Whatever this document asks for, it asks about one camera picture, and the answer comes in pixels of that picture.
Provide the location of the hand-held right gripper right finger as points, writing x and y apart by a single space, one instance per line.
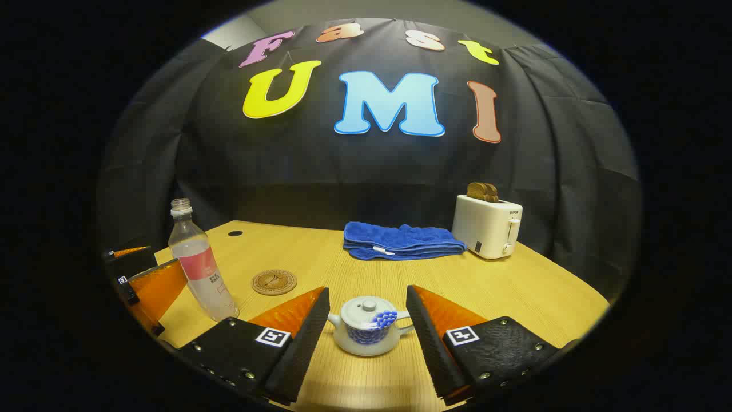
432 355

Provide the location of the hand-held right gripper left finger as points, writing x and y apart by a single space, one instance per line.
303 355

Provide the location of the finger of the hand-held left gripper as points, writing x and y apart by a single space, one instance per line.
157 286
134 260

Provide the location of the clear plastic water bottle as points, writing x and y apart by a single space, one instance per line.
200 269

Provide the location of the white blue-patterned teacup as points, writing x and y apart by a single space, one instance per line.
366 344

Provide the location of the round brown coaster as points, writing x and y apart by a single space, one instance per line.
274 282

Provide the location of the folded blue towel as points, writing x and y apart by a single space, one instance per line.
400 240

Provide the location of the white toaster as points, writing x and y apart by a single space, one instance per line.
483 229

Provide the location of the brown toast slice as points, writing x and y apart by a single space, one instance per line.
476 191
493 193

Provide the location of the black backdrop cloth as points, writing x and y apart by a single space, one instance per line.
372 171

